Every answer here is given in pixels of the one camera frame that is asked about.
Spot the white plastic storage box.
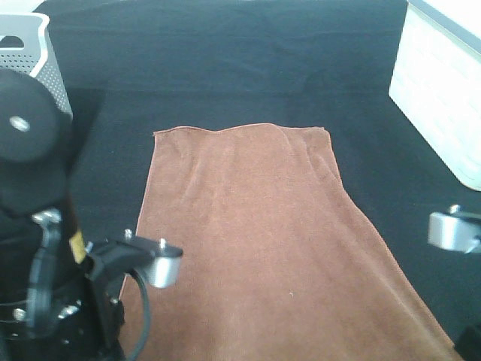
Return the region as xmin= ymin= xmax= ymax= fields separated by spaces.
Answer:
xmin=389 ymin=1 xmax=480 ymax=191

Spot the black table cloth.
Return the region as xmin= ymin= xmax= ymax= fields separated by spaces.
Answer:
xmin=35 ymin=1 xmax=480 ymax=360

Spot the grey perforated laundry basket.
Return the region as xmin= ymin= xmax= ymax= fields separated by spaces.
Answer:
xmin=1 ymin=13 xmax=72 ymax=115

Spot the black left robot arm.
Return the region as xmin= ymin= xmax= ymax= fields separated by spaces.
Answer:
xmin=1 ymin=70 xmax=124 ymax=360

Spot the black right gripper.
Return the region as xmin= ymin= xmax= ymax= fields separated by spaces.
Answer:
xmin=454 ymin=323 xmax=481 ymax=361

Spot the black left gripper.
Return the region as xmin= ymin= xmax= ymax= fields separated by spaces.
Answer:
xmin=1 ymin=242 xmax=126 ymax=360

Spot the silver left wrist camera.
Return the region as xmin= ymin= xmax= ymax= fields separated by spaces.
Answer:
xmin=87 ymin=230 xmax=183 ymax=289

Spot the brown towel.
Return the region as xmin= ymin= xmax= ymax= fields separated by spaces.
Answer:
xmin=137 ymin=123 xmax=458 ymax=360

